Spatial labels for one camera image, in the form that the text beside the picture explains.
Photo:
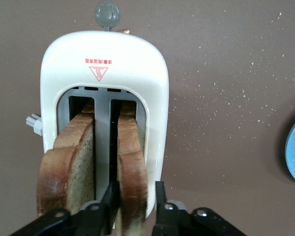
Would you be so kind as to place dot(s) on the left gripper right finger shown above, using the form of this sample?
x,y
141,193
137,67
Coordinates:
x,y
162,211

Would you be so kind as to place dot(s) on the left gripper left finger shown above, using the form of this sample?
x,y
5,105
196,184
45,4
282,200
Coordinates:
x,y
113,196

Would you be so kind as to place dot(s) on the toasted bread slice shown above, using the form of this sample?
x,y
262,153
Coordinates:
x,y
131,159
64,159

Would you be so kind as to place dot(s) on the white toaster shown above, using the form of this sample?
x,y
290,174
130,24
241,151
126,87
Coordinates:
x,y
100,49

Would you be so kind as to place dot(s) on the brown table mat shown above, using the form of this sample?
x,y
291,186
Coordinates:
x,y
211,49

